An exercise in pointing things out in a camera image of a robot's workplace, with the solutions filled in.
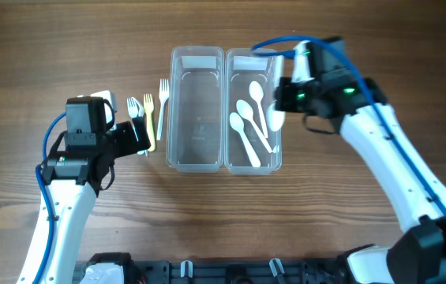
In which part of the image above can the yellow plastic fork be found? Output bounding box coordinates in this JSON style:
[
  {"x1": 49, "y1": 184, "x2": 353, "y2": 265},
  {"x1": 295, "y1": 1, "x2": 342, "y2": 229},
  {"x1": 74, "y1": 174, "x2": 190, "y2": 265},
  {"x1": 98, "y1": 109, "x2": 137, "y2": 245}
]
[{"x1": 144, "y1": 94, "x2": 156, "y2": 151}]

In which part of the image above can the white spoon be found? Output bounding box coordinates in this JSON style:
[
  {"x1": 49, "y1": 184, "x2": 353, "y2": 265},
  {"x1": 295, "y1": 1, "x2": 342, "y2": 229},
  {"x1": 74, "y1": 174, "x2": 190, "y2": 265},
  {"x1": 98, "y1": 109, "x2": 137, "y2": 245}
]
[
  {"x1": 236, "y1": 99, "x2": 275, "y2": 153},
  {"x1": 267, "y1": 56, "x2": 286, "y2": 132},
  {"x1": 249, "y1": 81, "x2": 268, "y2": 138}
]

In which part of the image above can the white plastic fork tall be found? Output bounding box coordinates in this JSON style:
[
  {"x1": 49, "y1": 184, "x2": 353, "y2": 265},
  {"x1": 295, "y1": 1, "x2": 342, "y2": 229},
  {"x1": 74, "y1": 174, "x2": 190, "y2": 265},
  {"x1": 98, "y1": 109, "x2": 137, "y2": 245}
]
[{"x1": 156, "y1": 79, "x2": 170, "y2": 140}]

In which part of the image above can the white spoon crossing diagonal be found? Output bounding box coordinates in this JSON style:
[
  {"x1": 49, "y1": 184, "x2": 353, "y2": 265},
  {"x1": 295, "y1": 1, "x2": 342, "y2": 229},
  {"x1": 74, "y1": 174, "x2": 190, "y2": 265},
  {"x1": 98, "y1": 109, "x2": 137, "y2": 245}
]
[{"x1": 229, "y1": 112, "x2": 261, "y2": 168}]

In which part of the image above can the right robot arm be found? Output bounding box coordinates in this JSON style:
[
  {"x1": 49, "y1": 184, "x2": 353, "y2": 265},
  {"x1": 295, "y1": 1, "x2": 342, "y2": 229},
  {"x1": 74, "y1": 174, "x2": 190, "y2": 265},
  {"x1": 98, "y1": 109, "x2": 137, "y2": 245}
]
[{"x1": 275, "y1": 35, "x2": 446, "y2": 283}]

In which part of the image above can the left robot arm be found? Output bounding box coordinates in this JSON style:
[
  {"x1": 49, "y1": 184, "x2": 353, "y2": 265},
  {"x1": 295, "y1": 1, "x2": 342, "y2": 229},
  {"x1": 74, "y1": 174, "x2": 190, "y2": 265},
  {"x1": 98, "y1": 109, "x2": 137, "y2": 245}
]
[{"x1": 18, "y1": 90, "x2": 151, "y2": 283}]

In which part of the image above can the left clear plastic container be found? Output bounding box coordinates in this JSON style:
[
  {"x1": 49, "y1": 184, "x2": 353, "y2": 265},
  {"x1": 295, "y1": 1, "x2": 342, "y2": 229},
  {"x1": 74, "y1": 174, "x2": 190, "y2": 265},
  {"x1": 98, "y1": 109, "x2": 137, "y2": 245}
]
[{"x1": 166, "y1": 46, "x2": 223, "y2": 173}]

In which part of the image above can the clear plastic container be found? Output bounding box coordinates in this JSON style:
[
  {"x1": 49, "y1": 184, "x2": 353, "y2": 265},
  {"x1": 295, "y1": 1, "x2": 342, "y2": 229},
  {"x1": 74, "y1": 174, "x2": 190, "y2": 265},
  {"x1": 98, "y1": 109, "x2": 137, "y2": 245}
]
[
  {"x1": 223, "y1": 48, "x2": 282, "y2": 175},
  {"x1": 166, "y1": 46, "x2": 223, "y2": 173}
]

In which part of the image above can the right clear plastic container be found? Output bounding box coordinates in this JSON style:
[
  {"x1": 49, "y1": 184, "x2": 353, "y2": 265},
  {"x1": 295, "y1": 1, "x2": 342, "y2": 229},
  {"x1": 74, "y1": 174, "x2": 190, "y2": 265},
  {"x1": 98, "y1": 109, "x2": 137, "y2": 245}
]
[{"x1": 223, "y1": 48, "x2": 282, "y2": 175}]

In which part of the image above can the right blue cable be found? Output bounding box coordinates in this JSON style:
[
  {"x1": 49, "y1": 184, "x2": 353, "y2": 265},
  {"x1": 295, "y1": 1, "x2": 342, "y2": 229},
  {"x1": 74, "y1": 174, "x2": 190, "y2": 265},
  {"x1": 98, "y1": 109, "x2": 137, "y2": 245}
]
[{"x1": 250, "y1": 35, "x2": 446, "y2": 261}]

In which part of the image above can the blue cable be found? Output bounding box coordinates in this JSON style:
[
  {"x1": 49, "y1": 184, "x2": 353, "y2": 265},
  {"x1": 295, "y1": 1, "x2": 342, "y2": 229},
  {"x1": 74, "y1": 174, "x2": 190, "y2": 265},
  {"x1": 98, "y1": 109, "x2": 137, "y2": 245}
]
[
  {"x1": 32, "y1": 112, "x2": 68, "y2": 284},
  {"x1": 250, "y1": 35, "x2": 446, "y2": 261}
]

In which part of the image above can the left blue cable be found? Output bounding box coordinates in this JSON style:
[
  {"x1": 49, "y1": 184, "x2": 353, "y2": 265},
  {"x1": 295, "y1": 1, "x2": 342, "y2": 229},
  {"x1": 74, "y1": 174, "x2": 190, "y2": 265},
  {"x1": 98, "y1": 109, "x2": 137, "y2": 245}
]
[{"x1": 32, "y1": 112, "x2": 68, "y2": 284}]

